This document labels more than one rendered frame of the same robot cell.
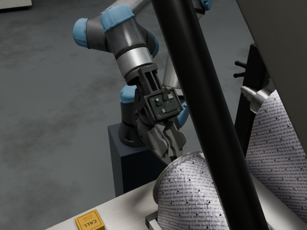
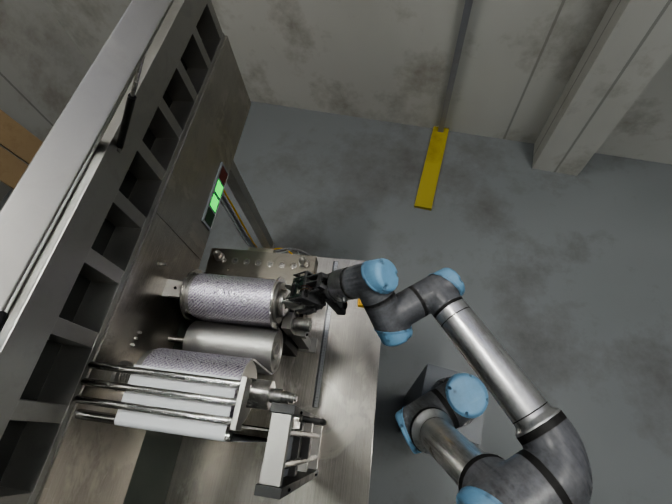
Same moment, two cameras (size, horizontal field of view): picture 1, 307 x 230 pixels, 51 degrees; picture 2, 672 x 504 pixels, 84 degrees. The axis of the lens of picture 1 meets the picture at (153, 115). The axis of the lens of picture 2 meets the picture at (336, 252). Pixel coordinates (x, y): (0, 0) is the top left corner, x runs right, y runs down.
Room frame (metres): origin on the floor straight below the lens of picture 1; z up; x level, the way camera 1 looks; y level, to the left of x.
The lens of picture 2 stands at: (0.86, -0.19, 2.23)
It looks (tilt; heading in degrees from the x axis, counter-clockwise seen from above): 62 degrees down; 137
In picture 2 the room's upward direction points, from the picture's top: 11 degrees counter-clockwise
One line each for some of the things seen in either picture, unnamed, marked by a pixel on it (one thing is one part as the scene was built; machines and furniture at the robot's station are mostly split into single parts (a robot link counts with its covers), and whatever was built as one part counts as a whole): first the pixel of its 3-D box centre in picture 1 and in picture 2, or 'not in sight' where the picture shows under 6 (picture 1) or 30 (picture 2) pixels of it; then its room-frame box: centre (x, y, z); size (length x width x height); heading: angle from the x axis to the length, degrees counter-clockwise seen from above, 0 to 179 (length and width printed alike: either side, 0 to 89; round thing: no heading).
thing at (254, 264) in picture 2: not in sight; (260, 274); (0.22, 0.01, 1.00); 0.40 x 0.16 x 0.06; 30
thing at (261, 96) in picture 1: (269, 106); (258, 393); (0.60, -0.27, 1.33); 0.06 x 0.06 x 0.06; 30
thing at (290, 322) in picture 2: not in sight; (302, 334); (0.50, -0.07, 1.05); 0.06 x 0.05 x 0.31; 30
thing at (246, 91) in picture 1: (251, 93); (284, 397); (0.65, -0.24, 1.33); 0.06 x 0.03 x 0.03; 30
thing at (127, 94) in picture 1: (137, 101); (461, 397); (1.00, 0.06, 1.07); 0.13 x 0.12 x 0.14; 66
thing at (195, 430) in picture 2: not in sight; (203, 425); (0.48, -0.43, 1.17); 0.34 x 0.05 x 0.54; 30
